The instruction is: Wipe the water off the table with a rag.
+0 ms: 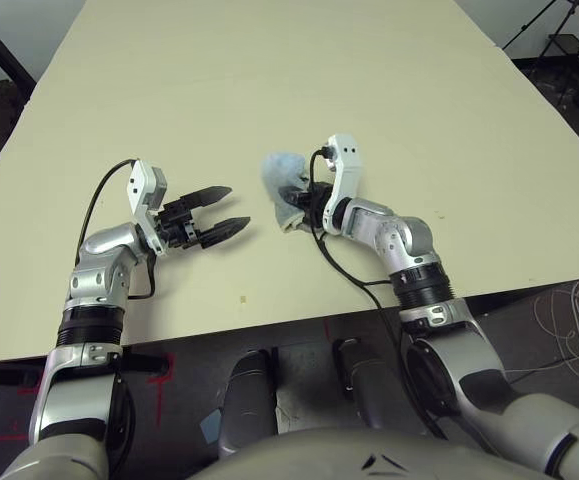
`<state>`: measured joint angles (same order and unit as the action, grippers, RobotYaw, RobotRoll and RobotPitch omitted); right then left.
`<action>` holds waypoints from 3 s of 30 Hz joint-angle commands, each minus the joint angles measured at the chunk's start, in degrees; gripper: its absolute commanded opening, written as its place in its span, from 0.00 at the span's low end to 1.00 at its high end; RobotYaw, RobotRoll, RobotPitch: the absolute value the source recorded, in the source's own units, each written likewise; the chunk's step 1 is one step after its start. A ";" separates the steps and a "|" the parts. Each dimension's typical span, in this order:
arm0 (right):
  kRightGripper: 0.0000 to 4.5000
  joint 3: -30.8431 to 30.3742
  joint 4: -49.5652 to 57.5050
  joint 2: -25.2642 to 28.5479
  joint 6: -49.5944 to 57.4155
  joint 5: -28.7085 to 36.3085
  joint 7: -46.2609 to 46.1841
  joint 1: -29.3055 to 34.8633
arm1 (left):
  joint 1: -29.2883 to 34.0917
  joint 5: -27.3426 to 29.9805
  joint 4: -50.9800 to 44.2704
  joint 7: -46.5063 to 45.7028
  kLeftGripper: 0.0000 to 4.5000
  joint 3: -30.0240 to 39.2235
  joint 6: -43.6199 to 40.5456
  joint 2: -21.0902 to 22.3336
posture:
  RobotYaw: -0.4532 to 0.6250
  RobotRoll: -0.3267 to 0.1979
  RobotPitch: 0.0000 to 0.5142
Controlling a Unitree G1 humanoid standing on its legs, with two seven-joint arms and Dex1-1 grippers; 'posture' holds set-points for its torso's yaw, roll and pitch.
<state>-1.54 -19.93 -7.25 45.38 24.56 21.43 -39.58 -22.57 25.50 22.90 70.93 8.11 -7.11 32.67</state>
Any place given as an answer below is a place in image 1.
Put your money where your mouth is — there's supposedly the grey robot leg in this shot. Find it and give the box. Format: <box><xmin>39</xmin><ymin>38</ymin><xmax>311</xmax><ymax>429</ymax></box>
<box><xmin>217</xmin><ymin>349</ymin><xmax>280</xmax><ymax>459</ymax></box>
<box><xmin>332</xmin><ymin>338</ymin><xmax>433</xmax><ymax>436</ymax></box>

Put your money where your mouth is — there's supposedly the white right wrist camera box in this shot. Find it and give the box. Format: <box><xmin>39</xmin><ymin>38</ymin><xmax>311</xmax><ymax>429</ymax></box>
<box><xmin>321</xmin><ymin>132</ymin><xmax>365</xmax><ymax>236</ymax></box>

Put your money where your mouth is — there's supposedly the grey robot left leg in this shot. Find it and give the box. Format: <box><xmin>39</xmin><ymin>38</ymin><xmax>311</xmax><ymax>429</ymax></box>
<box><xmin>217</xmin><ymin>349</ymin><xmax>280</xmax><ymax>459</ymax></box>

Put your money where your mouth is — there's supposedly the grey robot right leg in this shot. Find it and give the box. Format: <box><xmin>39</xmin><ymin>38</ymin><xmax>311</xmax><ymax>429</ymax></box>
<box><xmin>332</xmin><ymin>338</ymin><xmax>433</xmax><ymax>436</ymax></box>

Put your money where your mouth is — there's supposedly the light blue terry rag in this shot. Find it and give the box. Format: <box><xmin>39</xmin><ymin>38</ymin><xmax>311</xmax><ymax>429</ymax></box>
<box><xmin>260</xmin><ymin>151</ymin><xmax>315</xmax><ymax>234</ymax></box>

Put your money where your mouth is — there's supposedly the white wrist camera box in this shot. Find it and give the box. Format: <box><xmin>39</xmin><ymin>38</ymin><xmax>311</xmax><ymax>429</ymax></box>
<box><xmin>321</xmin><ymin>132</ymin><xmax>365</xmax><ymax>236</ymax></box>
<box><xmin>124</xmin><ymin>158</ymin><xmax>170</xmax><ymax>257</ymax></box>

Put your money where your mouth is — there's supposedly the red floor tape mark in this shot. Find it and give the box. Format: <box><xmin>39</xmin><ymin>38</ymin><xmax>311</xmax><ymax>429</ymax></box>
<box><xmin>148</xmin><ymin>352</ymin><xmax>178</xmax><ymax>429</ymax></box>

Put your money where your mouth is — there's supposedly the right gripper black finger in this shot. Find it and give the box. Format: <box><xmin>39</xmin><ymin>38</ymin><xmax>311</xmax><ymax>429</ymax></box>
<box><xmin>277</xmin><ymin>184</ymin><xmax>304</xmax><ymax>205</ymax></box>

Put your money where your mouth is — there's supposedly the black table foot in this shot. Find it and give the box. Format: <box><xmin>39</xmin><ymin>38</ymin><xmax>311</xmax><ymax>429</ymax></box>
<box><xmin>116</xmin><ymin>352</ymin><xmax>176</xmax><ymax>377</ymax></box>

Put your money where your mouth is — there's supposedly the white floor cable bundle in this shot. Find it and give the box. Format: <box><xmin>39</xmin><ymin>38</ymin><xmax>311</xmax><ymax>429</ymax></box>
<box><xmin>506</xmin><ymin>279</ymin><xmax>579</xmax><ymax>389</ymax></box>

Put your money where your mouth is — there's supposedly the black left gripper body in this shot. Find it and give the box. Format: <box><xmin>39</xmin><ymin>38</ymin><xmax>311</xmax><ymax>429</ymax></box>
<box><xmin>156</xmin><ymin>196</ymin><xmax>206</xmax><ymax>251</ymax></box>

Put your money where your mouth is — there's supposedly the grey robot torso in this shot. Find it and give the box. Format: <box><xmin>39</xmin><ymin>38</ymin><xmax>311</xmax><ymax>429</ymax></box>
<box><xmin>188</xmin><ymin>427</ymin><xmax>545</xmax><ymax>480</ymax></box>

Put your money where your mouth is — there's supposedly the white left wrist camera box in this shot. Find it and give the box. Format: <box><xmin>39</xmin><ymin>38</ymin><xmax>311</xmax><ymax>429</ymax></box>
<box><xmin>124</xmin><ymin>158</ymin><xmax>170</xmax><ymax>257</ymax></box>

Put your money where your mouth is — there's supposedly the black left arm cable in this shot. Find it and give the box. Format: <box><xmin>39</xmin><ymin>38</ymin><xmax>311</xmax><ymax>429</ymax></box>
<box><xmin>73</xmin><ymin>158</ymin><xmax>156</xmax><ymax>301</ymax></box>

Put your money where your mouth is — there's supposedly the dark framed desk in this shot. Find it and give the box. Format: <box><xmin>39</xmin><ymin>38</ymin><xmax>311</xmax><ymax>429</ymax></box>
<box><xmin>0</xmin><ymin>10</ymin><xmax>38</xmax><ymax>91</ymax></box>

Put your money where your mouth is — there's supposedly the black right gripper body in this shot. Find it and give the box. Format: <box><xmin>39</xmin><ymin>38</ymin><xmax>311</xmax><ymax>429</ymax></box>
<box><xmin>296</xmin><ymin>183</ymin><xmax>333</xmax><ymax>229</ymax></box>

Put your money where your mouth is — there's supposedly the black tripod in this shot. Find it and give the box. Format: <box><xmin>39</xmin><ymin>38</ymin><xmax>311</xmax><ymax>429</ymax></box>
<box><xmin>501</xmin><ymin>0</ymin><xmax>579</xmax><ymax>61</ymax></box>

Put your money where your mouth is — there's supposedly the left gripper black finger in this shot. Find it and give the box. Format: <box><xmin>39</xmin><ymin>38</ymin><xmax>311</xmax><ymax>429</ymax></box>
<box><xmin>199</xmin><ymin>215</ymin><xmax>252</xmax><ymax>250</ymax></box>
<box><xmin>180</xmin><ymin>185</ymin><xmax>234</xmax><ymax>210</ymax></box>

